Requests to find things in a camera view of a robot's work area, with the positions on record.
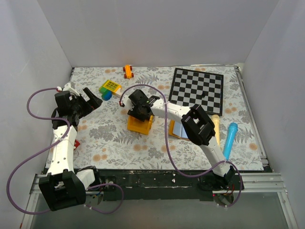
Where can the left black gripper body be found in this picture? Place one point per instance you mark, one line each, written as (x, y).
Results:
(81, 107)

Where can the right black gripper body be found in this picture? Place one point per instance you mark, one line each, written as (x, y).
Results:
(137, 113)

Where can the tan leather card holder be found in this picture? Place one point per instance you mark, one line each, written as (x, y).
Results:
(176, 129)

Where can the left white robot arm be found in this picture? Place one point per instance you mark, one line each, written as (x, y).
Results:
(62, 187)

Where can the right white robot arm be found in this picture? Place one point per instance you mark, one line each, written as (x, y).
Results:
(197, 124)

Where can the yellow plastic bin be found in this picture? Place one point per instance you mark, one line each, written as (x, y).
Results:
(138, 126)

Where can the yellow green toy block house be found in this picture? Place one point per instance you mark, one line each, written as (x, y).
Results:
(110, 88)

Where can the floral table mat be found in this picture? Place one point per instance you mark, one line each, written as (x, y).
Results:
(105, 141)

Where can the red toy block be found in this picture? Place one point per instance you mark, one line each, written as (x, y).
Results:
(76, 144)

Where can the orange toy car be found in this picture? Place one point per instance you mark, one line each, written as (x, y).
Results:
(128, 74)

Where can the black white chessboard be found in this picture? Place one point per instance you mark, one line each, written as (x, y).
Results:
(188, 86)

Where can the beige toy microphone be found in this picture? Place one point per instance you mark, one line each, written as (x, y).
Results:
(216, 120)

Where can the blue toy microphone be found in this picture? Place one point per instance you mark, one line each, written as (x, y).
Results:
(231, 133)

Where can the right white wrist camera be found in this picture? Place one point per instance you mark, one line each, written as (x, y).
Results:
(126, 103)

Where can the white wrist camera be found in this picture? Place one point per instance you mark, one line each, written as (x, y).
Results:
(70, 88)
(126, 103)

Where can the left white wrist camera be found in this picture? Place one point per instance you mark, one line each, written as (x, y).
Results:
(70, 88)

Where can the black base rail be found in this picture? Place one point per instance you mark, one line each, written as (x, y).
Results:
(113, 184)

